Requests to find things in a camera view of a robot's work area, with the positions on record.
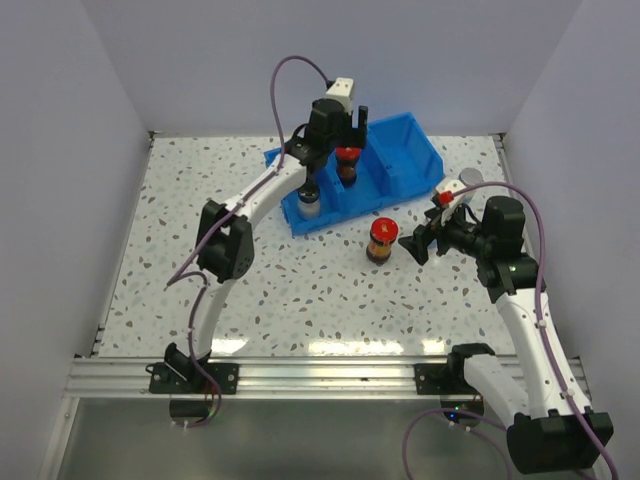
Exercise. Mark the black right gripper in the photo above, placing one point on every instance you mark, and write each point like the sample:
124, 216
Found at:
418, 243

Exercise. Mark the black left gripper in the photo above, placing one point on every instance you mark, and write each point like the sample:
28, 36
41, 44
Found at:
355, 136

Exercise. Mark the red lid sauce jar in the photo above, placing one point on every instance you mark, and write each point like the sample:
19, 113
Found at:
383, 233
346, 164

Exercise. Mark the silver lid blue label jar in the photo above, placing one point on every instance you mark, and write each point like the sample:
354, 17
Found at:
471, 177

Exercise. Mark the black cap white spice jar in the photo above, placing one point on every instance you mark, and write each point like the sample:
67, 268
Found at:
309, 204

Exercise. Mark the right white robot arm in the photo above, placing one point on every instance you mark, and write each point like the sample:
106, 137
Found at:
549, 421

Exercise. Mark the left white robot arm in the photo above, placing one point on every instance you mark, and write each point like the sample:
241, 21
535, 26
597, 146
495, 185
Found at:
224, 250

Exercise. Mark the blue three-compartment plastic bin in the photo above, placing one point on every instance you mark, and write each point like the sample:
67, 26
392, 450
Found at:
398, 164

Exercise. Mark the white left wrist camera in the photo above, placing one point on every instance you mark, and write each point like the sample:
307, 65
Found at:
342, 90

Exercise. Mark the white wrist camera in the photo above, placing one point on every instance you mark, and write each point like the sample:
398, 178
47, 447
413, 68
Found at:
342, 90
447, 193

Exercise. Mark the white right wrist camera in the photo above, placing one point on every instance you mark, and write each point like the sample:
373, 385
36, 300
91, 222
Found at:
447, 193

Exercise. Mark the aluminium mounting rail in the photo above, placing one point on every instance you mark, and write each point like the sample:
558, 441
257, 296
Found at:
261, 378

